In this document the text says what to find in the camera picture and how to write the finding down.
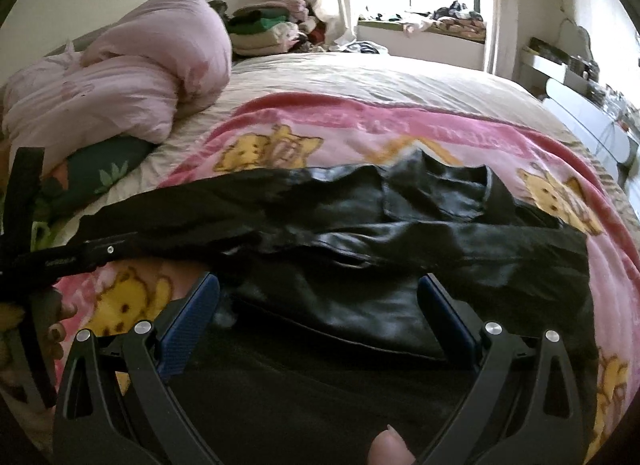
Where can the pink printed blanket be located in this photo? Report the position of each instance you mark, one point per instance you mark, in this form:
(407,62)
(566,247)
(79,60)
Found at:
(400,120)

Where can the black leather jacket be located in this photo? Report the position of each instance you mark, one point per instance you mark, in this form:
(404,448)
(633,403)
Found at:
(325,245)

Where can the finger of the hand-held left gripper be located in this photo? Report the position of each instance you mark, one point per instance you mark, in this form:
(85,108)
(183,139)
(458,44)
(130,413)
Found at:
(75,260)

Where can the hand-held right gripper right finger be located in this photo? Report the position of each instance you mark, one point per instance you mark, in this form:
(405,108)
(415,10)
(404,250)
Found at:
(447,317)

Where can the white dresser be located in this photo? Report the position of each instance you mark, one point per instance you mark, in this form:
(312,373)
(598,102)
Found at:
(575,95)

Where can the person's right hand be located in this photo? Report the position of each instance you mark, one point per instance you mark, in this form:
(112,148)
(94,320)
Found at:
(390,447)

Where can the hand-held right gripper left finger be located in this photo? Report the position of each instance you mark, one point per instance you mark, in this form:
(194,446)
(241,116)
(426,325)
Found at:
(187,317)

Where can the green leaf-print pillow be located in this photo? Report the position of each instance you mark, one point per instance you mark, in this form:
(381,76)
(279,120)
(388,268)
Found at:
(100,170)

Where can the person's left hand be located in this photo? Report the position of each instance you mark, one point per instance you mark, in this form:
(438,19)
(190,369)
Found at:
(62,312)

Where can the heap of mixed clothes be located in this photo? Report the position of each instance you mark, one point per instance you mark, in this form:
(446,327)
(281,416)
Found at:
(440,20)

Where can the beige bed sheet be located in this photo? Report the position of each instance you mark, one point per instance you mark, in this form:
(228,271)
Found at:
(375,75)

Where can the pink quilt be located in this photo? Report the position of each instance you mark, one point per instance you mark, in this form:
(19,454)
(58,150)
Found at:
(125,75)

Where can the pile of folded clothes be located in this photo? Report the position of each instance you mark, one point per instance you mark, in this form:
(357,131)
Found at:
(260,27)

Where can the grey bed headboard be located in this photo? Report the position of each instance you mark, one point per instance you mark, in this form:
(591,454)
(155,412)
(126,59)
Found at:
(75,42)

